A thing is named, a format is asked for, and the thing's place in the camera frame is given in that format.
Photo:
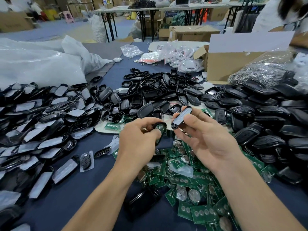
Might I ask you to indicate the small white object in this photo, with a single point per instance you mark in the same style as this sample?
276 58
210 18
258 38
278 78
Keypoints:
117 59

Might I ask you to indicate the white sack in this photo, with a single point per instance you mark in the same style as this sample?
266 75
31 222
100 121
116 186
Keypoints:
98 28

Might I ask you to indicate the small black button strip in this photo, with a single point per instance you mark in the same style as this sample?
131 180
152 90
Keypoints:
102 152

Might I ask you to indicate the person's left forearm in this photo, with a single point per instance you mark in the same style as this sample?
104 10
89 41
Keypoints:
103 202

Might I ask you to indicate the person's left hand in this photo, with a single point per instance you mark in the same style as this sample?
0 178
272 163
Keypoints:
137 144

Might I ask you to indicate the clear plastic film piece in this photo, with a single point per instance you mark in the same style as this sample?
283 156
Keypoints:
153 165

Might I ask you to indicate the tan cardboard box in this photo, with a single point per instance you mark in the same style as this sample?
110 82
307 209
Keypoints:
15 21

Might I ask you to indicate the pile of assembled black fobs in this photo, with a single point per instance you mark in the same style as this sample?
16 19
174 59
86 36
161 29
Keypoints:
269 117

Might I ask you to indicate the long white table top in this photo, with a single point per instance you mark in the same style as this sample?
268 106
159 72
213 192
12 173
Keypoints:
211 7

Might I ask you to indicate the film-covered black shell cover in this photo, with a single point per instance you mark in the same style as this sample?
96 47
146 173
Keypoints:
181 117

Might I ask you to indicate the brown cardboard box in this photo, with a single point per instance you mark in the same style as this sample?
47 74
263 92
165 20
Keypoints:
195 34

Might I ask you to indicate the clear bag of metal parts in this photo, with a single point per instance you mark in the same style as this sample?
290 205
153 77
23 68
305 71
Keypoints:
267 72

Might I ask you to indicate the small crumpled clear plastic bag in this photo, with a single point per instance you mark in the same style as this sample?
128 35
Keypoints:
132 51

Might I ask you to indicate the open laptop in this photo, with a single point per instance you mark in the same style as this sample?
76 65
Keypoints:
182 1

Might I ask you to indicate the small green circuit board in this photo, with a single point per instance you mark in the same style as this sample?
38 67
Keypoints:
160 126

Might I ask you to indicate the lone glossy black shell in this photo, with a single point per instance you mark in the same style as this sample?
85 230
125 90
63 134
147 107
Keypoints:
142 203

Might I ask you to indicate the black rubber button pad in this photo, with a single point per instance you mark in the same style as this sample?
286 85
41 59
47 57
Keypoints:
159 157

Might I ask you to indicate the large white plastic bag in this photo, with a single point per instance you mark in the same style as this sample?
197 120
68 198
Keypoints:
36 62

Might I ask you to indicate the pile of shells with pads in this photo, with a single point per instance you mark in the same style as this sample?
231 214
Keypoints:
41 132

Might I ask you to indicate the heap of black parts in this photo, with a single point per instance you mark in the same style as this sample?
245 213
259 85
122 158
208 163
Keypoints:
142 4

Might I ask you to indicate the clear bag with red label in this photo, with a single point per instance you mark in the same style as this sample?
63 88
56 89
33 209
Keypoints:
150 57

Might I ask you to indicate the large open cardboard box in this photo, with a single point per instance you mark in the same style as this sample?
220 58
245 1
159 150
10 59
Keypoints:
236 65

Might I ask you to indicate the black metal table frame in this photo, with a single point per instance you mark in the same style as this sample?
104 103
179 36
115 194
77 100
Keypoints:
109 25

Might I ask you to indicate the heap of clear parts bags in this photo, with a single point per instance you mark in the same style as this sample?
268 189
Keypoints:
183 60

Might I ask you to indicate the person's right forearm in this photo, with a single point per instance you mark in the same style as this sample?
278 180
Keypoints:
262 197

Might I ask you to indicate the pink plastic stool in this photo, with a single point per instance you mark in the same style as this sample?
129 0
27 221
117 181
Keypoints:
68 16

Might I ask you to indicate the pile of black shell halves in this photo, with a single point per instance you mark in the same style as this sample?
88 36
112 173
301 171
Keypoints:
161 93

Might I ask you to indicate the pile of green circuit boards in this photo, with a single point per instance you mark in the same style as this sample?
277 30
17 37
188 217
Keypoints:
192 199

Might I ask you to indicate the person's right hand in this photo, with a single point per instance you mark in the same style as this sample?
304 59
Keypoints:
211 142

